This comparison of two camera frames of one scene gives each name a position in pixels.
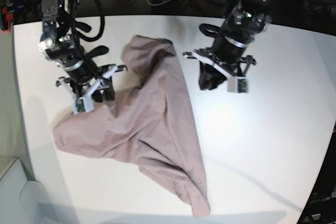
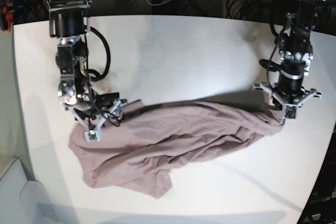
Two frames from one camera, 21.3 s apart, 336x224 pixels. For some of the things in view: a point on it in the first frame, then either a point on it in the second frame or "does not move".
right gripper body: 227,54 to 280,99
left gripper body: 96,83 to 102,108
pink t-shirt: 151,123 to 148,144
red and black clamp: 5,19 does not move
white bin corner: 23,201 does not move
